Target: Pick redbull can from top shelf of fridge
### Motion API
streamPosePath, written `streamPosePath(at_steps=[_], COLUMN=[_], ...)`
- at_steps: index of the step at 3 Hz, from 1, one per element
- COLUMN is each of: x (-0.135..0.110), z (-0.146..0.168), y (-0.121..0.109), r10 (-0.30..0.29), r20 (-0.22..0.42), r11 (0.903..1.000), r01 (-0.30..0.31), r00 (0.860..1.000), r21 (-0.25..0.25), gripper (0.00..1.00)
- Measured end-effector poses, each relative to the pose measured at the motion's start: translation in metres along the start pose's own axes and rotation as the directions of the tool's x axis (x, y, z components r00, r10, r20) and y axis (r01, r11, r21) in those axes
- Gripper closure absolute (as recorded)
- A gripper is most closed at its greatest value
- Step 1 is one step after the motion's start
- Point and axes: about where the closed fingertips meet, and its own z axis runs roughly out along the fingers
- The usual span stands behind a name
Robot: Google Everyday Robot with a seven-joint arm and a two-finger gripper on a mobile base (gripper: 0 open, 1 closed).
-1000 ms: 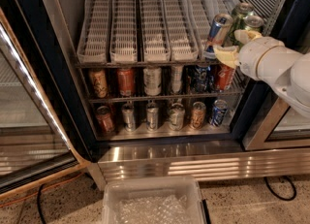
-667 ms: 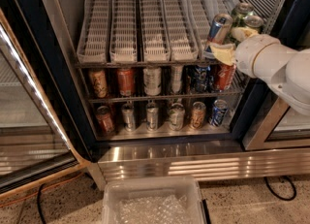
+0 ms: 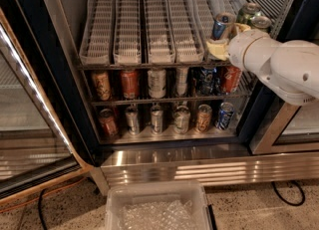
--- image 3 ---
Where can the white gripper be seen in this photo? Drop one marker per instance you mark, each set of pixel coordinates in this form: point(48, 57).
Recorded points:
point(237, 52)

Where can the green can rear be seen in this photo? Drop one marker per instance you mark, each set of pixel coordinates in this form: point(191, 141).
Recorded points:
point(247, 12)

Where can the blue silver redbull can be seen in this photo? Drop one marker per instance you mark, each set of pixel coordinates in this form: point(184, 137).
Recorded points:
point(222, 26)

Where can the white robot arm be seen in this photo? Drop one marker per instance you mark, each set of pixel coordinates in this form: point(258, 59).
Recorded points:
point(290, 69)

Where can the green can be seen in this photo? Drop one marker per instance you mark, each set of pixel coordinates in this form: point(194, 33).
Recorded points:
point(261, 23)
point(247, 12)

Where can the clear plastic bin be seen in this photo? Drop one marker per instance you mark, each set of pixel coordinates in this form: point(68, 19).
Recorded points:
point(169, 205)

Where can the slim white can middle shelf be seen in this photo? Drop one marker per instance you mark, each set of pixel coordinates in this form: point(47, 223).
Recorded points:
point(181, 80)

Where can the blue can bottom shelf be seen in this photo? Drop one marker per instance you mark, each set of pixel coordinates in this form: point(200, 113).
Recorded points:
point(225, 114)

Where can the red can shelf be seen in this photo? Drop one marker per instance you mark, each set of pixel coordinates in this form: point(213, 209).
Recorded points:
point(229, 79)
point(108, 122)

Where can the dark blue can middle shelf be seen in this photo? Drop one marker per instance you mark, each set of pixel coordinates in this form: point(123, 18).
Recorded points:
point(206, 81)

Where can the red can middle shelf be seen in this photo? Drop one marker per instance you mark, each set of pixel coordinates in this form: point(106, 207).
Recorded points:
point(229, 79)

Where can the open glass fridge door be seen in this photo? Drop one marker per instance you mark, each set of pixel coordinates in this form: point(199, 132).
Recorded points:
point(35, 151)

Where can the red can bottom shelf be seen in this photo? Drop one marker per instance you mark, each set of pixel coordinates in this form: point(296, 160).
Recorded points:
point(108, 122)

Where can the green can front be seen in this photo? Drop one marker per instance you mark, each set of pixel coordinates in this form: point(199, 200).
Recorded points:
point(261, 23)

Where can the orange can middle shelf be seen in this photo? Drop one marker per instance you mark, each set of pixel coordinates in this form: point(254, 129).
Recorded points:
point(130, 83)

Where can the stainless steel fridge cabinet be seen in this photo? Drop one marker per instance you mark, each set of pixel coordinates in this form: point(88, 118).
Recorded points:
point(51, 31)

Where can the right glass fridge door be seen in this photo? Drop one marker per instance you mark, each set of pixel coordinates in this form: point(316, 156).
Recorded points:
point(287, 128)

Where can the tan can middle shelf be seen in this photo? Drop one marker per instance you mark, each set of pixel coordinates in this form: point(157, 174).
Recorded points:
point(102, 84)

